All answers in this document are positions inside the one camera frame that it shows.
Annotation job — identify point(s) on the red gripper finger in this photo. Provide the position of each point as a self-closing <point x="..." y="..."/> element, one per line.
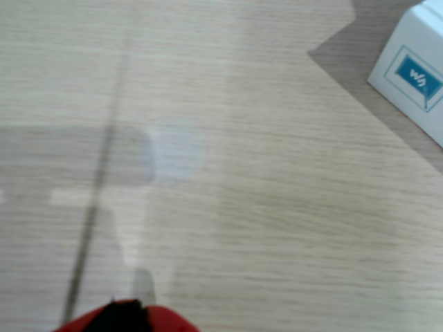
<point x="117" y="318"/>
<point x="169" y="321"/>

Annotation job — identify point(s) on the white box with blue stripe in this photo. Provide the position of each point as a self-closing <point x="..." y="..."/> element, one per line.
<point x="415" y="41"/>

